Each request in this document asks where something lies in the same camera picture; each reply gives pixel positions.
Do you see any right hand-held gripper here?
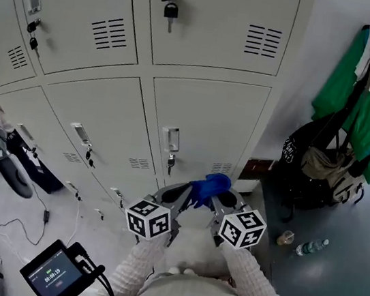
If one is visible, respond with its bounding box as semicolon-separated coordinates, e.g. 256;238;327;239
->
204;188;272;253

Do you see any white box with brown top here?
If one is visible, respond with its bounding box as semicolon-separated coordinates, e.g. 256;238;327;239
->
233;154;277;198

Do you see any khaki bag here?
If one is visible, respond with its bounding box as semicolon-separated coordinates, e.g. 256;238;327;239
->
299;144;347;184

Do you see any white patterned backpack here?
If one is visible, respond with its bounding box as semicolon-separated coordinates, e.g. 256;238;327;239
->
330;166;368;207

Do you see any grey metal locker cabinet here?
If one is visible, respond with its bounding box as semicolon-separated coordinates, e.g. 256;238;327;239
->
0;0;317;258

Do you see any gray mesh chair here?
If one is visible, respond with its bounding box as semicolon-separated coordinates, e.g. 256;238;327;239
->
0;123;43;200

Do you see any black monitor screen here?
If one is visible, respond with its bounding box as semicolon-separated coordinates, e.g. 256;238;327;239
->
16;233;123;296

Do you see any clear plastic water bottle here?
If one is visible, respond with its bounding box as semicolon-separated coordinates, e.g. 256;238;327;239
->
294;234;330;261

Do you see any black power adapter cable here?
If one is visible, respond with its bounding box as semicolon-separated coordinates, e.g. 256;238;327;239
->
0;178;55;248

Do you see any clear plastic cup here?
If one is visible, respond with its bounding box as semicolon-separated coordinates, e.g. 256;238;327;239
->
275;228;296;248

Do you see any person's left forearm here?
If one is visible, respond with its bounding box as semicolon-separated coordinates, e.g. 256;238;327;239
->
107;226;172;296

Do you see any person's right forearm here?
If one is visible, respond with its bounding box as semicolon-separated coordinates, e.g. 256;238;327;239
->
213;240;294;296

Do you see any black bag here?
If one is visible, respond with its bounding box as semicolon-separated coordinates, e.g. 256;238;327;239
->
269;115;344;228

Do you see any blue cloth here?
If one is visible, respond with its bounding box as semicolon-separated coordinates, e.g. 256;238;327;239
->
185;168;233;214

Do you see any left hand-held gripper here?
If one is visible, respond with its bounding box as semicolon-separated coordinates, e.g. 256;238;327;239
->
121;175;195;250

